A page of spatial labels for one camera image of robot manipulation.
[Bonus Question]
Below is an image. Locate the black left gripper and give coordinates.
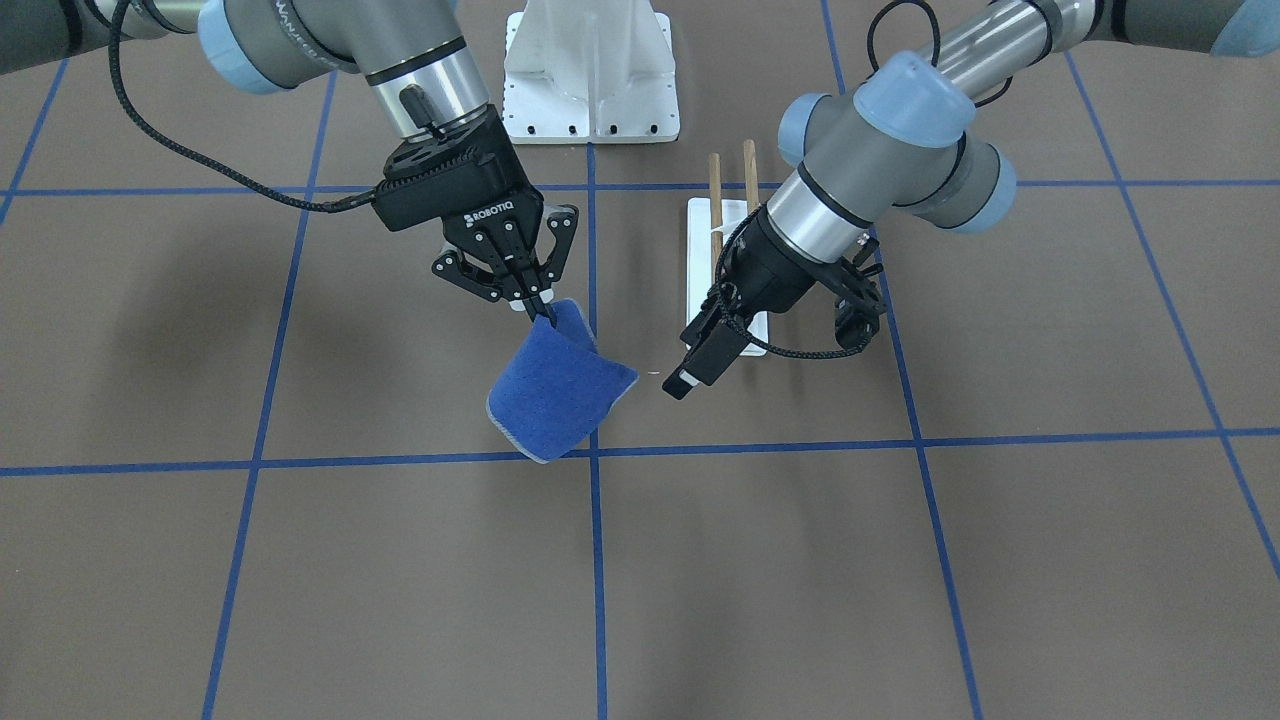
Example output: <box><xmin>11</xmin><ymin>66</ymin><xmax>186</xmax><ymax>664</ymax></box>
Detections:
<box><xmin>662</xmin><ymin>208</ymin><xmax>815</xmax><ymax>400</ymax></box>

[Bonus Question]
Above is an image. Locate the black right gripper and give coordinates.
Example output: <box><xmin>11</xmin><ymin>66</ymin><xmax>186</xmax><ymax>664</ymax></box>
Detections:
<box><xmin>372</xmin><ymin>105</ymin><xmax>580</xmax><ymax>323</ymax></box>

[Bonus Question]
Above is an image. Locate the blue microfiber towel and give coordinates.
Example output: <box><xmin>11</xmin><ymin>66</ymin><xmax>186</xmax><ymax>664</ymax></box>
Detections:
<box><xmin>486</xmin><ymin>299</ymin><xmax>639</xmax><ymax>464</ymax></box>

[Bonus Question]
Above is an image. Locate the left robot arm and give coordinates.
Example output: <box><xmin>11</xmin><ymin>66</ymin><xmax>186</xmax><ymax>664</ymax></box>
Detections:
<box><xmin>663</xmin><ymin>1</ymin><xmax>1277</xmax><ymax>398</ymax></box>

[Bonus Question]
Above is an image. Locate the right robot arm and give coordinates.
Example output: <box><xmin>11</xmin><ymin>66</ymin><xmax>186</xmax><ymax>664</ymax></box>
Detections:
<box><xmin>1</xmin><ymin>1</ymin><xmax>579</xmax><ymax>325</ymax></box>

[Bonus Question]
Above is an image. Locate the white rack base tray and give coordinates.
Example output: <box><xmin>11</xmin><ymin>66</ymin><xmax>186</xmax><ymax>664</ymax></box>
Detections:
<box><xmin>685</xmin><ymin>197</ymin><xmax>769</xmax><ymax>357</ymax></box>

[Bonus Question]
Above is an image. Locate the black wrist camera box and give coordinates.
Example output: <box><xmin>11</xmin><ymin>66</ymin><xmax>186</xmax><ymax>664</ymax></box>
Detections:
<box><xmin>835</xmin><ymin>260</ymin><xmax>887</xmax><ymax>354</ymax></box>

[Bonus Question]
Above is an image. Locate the wooden rack rail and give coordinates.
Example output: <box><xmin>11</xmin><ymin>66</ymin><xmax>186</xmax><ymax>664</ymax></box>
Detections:
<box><xmin>742</xmin><ymin>138</ymin><xmax>762</xmax><ymax>215</ymax></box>
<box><xmin>708</xmin><ymin>152</ymin><xmax>724</xmax><ymax>284</ymax></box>

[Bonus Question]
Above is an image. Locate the white camera mount stand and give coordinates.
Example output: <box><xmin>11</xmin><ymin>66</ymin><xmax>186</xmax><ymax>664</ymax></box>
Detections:
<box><xmin>500</xmin><ymin>1</ymin><xmax>681</xmax><ymax>145</ymax></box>

